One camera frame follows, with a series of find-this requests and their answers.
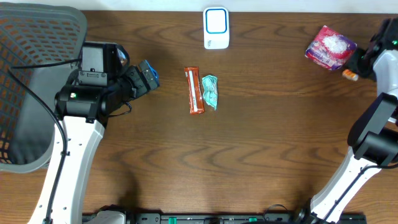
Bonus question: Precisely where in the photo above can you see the small orange carton box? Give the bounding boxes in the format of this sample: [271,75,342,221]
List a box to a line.
[342,69,359,82]

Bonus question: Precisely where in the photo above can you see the orange brown snack bar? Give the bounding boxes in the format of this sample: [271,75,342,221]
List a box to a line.
[184,67,205,114]

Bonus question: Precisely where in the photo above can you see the white barcode scanner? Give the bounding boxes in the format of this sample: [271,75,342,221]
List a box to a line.
[203,7,230,50]

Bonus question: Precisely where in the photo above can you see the dark grey plastic basket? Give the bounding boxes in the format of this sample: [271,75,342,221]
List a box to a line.
[1,2,87,173]

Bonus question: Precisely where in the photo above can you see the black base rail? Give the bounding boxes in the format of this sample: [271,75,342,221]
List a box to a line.
[82,210,367,224]

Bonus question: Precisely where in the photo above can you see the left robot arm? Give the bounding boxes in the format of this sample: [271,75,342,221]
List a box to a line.
[29,60,159,223]

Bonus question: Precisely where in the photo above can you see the red purple snack bag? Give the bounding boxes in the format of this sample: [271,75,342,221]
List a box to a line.
[305,26,357,70]

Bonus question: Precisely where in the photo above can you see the teal snack wrapper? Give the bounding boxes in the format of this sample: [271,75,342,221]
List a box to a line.
[202,75,218,110]

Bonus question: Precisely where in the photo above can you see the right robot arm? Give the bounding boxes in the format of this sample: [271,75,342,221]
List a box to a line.
[289,19,397,223]

